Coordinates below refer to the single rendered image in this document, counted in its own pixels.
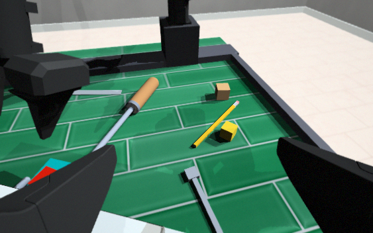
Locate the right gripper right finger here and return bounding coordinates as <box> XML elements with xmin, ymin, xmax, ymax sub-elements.
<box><xmin>277</xmin><ymin>137</ymin><xmax>373</xmax><ymax>233</ymax></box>

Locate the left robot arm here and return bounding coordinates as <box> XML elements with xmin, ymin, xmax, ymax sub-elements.
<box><xmin>166</xmin><ymin>0</ymin><xmax>192</xmax><ymax>26</ymax></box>

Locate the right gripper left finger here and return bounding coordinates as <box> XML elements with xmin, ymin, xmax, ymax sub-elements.
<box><xmin>0</xmin><ymin>144</ymin><xmax>117</xmax><ymax>233</ymax></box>

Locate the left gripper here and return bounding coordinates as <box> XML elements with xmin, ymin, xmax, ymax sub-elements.
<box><xmin>0</xmin><ymin>0</ymin><xmax>90</xmax><ymax>140</ymax></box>

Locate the tan cube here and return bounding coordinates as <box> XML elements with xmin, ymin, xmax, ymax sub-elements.
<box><xmin>215</xmin><ymin>83</ymin><xmax>231</xmax><ymax>100</ymax></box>

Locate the red block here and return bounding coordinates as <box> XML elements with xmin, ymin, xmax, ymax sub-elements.
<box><xmin>28</xmin><ymin>166</ymin><xmax>56</xmax><ymax>184</ymax></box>

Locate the yellow cube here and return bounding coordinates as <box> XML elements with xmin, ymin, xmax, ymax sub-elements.
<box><xmin>219</xmin><ymin>121</ymin><xmax>238</xmax><ymax>142</ymax></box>

